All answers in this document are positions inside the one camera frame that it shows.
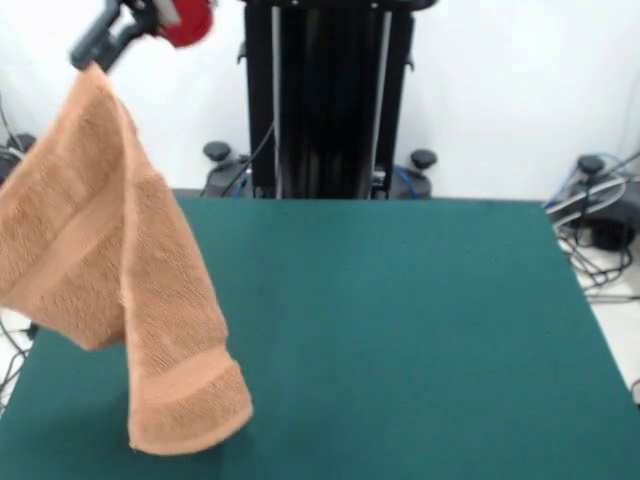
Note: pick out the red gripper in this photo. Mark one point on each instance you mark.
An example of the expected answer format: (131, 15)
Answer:
(192, 20)

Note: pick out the tan terry towel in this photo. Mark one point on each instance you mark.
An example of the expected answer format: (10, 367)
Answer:
(100, 225)

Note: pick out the black round knob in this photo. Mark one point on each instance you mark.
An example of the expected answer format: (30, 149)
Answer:
(22, 142)
(424, 159)
(590, 164)
(216, 150)

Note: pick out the dark grey stand base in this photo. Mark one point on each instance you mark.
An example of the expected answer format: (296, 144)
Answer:
(610, 225)
(7, 165)

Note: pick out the dark green table cloth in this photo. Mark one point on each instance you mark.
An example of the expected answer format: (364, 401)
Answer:
(400, 325)

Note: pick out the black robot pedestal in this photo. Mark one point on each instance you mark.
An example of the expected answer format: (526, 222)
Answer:
(330, 100)

